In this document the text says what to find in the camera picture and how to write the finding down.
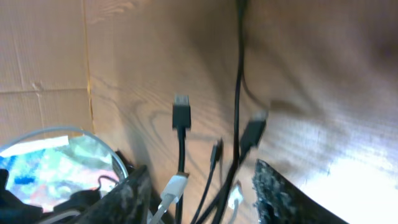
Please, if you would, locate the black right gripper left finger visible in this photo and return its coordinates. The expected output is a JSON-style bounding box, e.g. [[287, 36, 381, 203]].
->
[[69, 166, 151, 224]]

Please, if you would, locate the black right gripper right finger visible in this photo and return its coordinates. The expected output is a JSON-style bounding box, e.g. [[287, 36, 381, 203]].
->
[[252, 159, 345, 224]]

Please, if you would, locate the white USB cable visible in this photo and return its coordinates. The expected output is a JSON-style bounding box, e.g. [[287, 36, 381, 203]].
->
[[37, 172, 245, 224]]

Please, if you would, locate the black micro USB cable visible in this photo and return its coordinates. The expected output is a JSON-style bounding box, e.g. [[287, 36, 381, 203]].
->
[[189, 0, 249, 224]]

